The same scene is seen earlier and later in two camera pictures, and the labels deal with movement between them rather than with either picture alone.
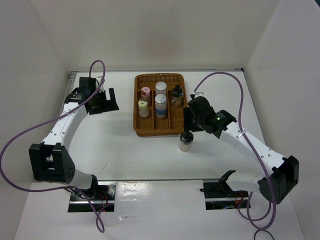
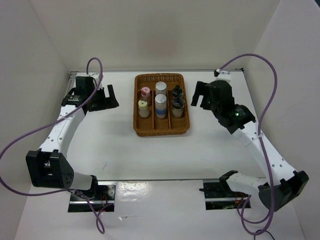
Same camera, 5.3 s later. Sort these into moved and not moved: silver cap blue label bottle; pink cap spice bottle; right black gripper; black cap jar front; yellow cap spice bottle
Moved: right black gripper; black cap jar front
Not moved: yellow cap spice bottle; silver cap blue label bottle; pink cap spice bottle
